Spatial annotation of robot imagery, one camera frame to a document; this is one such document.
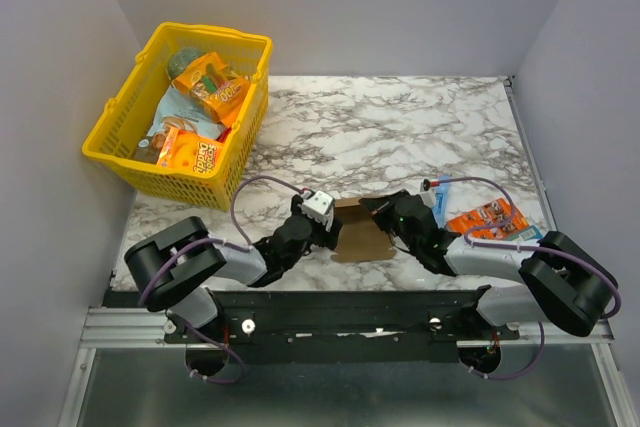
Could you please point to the orange sponge daddy package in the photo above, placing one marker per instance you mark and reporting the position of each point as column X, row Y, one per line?
column 189, row 152

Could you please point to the brown cardboard paper box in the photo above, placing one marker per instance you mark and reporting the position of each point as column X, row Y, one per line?
column 360, row 239

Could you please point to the orange gummy candy bag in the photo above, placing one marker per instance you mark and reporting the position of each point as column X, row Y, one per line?
column 215, row 86

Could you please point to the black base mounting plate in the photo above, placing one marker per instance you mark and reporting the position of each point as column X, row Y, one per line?
column 347, row 327

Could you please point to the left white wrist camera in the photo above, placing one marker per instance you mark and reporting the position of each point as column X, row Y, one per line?
column 315, row 205

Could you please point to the green round scouring pad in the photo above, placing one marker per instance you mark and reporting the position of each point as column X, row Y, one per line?
column 181, row 60

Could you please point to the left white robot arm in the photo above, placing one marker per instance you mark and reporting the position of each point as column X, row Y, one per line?
column 170, row 267

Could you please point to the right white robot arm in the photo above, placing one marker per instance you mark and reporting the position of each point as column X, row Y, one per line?
column 553, row 279

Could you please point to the light blue snack bag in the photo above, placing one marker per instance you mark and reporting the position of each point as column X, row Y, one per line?
column 175, row 110

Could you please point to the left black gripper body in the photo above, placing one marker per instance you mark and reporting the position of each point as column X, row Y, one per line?
column 318, row 234

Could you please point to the teal white small packet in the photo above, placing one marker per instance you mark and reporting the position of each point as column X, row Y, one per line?
column 532, row 232

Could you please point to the yellow plastic basket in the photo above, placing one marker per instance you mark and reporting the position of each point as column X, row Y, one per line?
column 128, row 115

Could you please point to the blue rectangular pack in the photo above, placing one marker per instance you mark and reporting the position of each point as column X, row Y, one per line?
column 441, row 193

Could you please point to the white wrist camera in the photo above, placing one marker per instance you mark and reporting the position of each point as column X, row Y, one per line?
column 427, row 193
column 315, row 205

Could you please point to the orange snack box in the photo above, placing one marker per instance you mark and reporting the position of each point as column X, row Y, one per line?
column 485, row 216

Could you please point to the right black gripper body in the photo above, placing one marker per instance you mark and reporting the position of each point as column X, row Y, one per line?
column 388, row 209

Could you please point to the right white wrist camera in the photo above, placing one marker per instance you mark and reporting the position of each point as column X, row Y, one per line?
column 427, row 193

